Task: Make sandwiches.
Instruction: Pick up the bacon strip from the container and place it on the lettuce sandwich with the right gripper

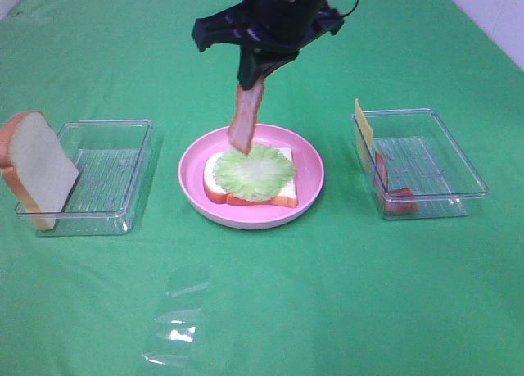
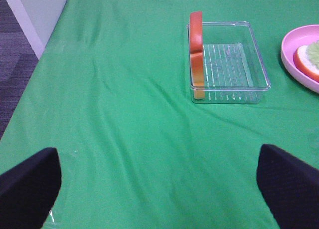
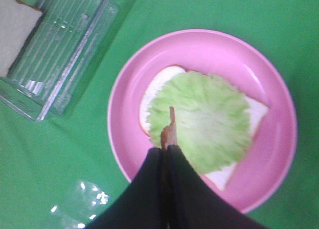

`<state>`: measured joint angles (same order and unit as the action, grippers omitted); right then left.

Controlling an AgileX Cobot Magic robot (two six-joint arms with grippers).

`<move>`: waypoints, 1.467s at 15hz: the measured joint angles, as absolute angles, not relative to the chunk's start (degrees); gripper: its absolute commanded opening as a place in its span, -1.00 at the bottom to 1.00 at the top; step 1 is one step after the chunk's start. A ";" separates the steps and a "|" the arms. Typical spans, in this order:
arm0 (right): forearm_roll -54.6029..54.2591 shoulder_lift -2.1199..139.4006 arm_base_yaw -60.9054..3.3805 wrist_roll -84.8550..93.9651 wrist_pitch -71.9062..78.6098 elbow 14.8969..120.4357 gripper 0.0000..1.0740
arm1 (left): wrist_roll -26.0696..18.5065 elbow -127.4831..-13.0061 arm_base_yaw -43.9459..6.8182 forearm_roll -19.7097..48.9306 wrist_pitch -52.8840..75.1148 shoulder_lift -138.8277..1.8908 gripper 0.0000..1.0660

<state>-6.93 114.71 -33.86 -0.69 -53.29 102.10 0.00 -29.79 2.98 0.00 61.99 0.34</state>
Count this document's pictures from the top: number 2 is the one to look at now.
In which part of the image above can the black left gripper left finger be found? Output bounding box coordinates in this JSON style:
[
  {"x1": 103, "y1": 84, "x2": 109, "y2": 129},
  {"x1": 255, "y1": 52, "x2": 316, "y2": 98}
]
[{"x1": 0, "y1": 148, "x2": 61, "y2": 229}]

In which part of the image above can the green tablecloth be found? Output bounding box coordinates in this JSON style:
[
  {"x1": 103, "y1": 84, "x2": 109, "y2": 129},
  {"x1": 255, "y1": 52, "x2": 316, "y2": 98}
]
[{"x1": 0, "y1": 0, "x2": 319, "y2": 229}]

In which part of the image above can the leaning white bread slice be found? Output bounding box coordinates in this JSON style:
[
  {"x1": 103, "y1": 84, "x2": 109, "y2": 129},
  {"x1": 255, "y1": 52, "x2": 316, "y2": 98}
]
[{"x1": 189, "y1": 11, "x2": 205, "y2": 100}]

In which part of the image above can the clear tape patch left edge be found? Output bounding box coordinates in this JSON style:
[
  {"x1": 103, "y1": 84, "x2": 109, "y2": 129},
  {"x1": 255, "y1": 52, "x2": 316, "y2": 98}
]
[{"x1": 42, "y1": 209, "x2": 64, "y2": 229}]

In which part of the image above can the clear left plastic container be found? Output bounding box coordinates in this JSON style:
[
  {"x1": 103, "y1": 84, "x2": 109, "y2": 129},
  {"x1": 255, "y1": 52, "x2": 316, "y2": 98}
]
[{"x1": 190, "y1": 21, "x2": 271, "y2": 104}]

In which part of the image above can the pink round plate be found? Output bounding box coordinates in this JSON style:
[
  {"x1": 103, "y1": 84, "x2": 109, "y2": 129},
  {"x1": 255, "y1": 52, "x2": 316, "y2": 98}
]
[{"x1": 281, "y1": 24, "x2": 319, "y2": 93}]

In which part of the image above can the white bread slice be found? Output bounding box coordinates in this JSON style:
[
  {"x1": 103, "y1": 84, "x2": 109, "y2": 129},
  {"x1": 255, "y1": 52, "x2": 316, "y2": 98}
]
[
  {"x1": 293, "y1": 45, "x2": 319, "y2": 82},
  {"x1": 189, "y1": 11, "x2": 205, "y2": 100}
]

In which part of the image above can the green lettuce leaf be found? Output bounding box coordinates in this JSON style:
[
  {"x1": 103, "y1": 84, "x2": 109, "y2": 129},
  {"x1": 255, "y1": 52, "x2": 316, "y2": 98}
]
[{"x1": 306, "y1": 41, "x2": 319, "y2": 69}]

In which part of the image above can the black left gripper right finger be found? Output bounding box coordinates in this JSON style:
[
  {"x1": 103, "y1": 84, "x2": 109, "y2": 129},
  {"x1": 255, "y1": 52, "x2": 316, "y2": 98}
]
[{"x1": 256, "y1": 144, "x2": 319, "y2": 229}]

